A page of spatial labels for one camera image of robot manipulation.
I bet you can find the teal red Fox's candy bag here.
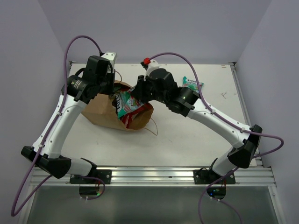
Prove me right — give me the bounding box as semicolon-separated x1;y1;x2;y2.
116;88;144;119

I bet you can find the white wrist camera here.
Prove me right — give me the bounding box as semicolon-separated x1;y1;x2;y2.
101;52;117;67
141;57;160;80

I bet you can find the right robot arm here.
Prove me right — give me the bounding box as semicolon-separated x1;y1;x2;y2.
131;69;262;184

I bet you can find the brown white chips bag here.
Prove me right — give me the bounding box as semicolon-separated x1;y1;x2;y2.
109;93;118;108

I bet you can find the mint green Fox's candy bag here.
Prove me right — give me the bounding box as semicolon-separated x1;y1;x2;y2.
182;76;204;93

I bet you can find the aluminium right side rail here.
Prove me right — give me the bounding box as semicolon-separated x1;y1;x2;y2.
228;63;263;167

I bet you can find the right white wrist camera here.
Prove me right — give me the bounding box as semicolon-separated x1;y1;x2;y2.
141;57;160;80

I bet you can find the aluminium rail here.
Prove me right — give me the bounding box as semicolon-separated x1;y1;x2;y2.
228;63;263;167
32;165;276;187

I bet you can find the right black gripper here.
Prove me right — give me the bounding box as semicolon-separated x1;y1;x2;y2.
132;74;168;104

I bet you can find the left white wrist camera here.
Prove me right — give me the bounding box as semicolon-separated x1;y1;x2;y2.
101;52;117;67

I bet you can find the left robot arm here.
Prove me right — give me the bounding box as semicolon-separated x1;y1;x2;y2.
21;52;117;183

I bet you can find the aluminium front rail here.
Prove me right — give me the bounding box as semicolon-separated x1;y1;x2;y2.
32;165;276;187

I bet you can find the red cassava chips bag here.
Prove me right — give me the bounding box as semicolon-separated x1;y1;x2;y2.
120;110;141;129

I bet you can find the brown paper bag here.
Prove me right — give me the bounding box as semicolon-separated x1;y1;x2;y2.
81;80;154;132

